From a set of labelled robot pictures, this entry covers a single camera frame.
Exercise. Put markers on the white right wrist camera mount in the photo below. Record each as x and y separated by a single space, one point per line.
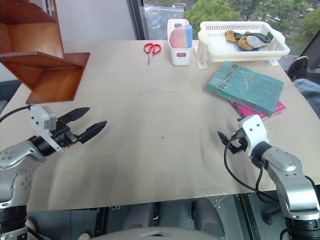
255 130

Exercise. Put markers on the dark window frame post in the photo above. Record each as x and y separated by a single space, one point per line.
136 17

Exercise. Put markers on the mustard yellow sock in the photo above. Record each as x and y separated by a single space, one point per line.
231 36

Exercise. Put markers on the white slotted plastic basket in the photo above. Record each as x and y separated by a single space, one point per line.
217 47

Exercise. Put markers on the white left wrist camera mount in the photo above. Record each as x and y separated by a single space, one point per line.
37 120

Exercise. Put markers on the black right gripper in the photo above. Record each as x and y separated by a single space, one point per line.
238 143

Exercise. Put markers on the clear plastic bag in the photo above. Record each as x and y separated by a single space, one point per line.
155 20

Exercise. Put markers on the grey rounded robot torso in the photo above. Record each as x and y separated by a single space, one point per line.
160 233

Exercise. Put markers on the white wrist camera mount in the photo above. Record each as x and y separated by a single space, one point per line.
255 130
37 120

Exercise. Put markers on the pale grey sock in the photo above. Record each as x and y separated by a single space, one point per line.
255 41

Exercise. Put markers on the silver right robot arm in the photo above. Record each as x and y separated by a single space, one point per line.
287 165

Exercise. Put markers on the teal wrapped book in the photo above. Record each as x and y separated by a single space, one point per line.
250 87

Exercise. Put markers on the magenta book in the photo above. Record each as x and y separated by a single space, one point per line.
278 107

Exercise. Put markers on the pink sponge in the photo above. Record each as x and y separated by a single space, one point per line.
176 38

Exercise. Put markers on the black shoe with tan sole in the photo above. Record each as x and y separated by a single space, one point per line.
297 67

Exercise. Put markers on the blue sponge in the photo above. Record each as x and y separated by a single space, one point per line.
189 36

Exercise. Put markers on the dark green sock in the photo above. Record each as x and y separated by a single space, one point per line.
260 37

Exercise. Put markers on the wooden shelf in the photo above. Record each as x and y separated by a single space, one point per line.
50 80

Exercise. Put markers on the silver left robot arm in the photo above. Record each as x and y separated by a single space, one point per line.
15 155

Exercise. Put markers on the white plastic storage bin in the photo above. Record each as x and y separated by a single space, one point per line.
180 61

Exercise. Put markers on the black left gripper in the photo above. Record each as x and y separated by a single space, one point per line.
61 135

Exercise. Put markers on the person's leg in jeans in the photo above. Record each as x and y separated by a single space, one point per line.
310 92

